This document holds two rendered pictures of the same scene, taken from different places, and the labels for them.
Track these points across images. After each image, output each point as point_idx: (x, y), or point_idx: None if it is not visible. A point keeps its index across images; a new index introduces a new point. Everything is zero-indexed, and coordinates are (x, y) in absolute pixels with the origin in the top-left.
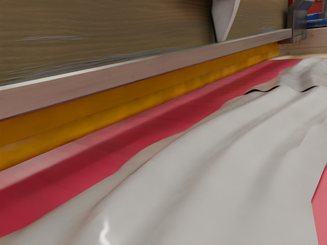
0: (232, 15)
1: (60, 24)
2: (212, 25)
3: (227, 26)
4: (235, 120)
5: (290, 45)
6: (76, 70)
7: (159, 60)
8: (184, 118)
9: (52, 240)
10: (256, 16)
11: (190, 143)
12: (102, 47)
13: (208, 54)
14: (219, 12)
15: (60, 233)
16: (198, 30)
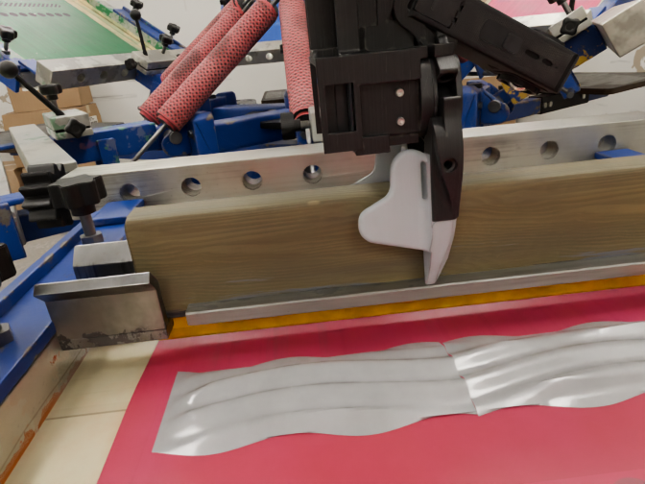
0: (433, 268)
1: (250, 273)
2: (423, 264)
3: (428, 275)
4: (342, 372)
5: None
6: (250, 302)
7: (318, 302)
8: (349, 344)
9: (195, 385)
10: (563, 240)
11: (286, 374)
12: (280, 284)
13: (393, 298)
14: (425, 257)
15: (199, 384)
16: (404, 267)
